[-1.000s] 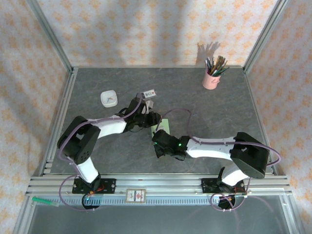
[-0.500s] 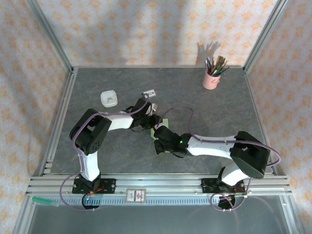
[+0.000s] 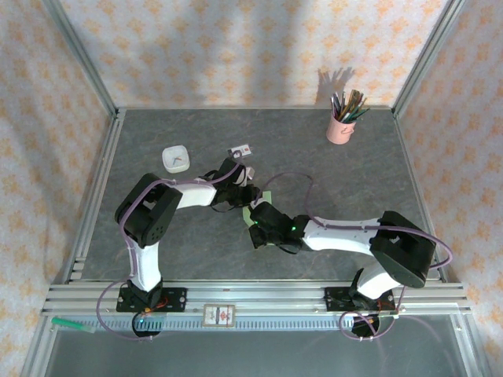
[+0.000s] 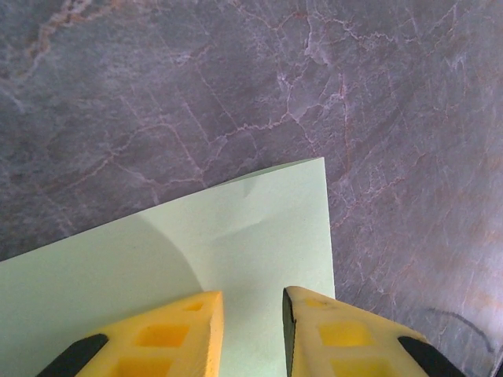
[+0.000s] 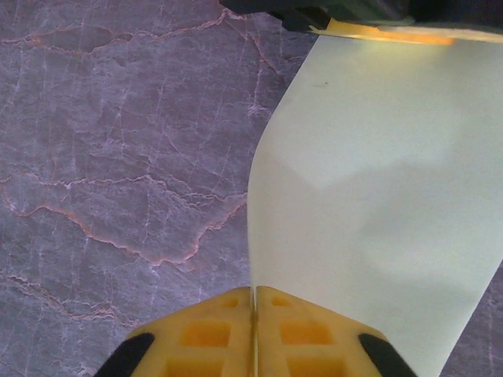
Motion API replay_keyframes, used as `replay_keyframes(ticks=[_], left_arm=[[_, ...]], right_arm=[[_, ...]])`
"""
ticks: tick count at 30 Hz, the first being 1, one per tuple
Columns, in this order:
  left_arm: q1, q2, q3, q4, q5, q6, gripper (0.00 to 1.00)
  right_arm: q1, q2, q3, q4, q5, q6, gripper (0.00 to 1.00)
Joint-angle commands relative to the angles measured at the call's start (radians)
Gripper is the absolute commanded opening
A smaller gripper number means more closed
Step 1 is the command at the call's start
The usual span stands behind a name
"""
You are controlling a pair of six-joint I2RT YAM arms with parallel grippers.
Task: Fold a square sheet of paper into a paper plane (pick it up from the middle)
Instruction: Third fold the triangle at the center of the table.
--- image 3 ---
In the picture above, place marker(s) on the white grey pen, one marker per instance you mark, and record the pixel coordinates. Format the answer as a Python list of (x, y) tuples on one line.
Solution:
[(335, 104)]

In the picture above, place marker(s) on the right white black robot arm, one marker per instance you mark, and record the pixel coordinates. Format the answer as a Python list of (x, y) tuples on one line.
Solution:
[(338, 237)]

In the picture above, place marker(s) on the framed label on rail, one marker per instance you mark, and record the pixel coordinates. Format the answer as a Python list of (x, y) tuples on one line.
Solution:
[(219, 315)]

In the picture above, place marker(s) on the olive brown pen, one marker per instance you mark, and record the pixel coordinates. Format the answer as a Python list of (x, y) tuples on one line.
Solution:
[(355, 100)]

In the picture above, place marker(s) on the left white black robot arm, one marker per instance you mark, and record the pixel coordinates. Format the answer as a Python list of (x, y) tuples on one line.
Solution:
[(196, 194)]

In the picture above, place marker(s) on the white square clock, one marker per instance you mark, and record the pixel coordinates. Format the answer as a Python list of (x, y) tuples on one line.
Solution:
[(175, 159)]

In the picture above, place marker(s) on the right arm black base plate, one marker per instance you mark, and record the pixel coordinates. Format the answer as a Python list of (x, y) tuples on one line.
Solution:
[(334, 300)]

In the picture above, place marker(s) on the pink pen cup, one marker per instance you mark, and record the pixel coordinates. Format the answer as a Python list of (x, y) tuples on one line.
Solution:
[(340, 131)]

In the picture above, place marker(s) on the aluminium frame post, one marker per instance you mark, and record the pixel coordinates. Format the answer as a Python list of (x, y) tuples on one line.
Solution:
[(428, 51), (78, 55)]

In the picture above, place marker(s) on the light green paper sheet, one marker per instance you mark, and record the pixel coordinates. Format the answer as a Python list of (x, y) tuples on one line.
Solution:
[(247, 217)]

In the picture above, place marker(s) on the small printed card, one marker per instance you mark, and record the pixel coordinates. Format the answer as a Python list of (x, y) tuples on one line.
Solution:
[(245, 149)]

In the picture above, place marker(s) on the green marker pen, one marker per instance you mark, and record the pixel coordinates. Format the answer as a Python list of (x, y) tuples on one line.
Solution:
[(72, 325)]

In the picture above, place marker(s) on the dark blue pen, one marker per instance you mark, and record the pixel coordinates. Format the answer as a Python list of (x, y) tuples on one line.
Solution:
[(342, 103)]

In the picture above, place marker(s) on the long aluminium mounting rail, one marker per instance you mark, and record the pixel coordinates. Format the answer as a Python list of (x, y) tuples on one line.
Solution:
[(275, 298)]

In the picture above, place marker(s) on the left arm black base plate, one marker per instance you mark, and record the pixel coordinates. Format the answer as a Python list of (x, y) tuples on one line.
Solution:
[(177, 300)]

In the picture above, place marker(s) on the aluminium side rail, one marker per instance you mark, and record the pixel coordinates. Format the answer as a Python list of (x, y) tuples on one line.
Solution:
[(422, 204), (98, 188)]

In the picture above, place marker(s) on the teal pen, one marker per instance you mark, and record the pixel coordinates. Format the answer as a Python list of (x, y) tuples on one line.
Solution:
[(359, 107)]

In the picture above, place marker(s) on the dark green pencil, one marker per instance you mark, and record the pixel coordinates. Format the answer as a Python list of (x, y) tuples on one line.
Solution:
[(360, 114)]

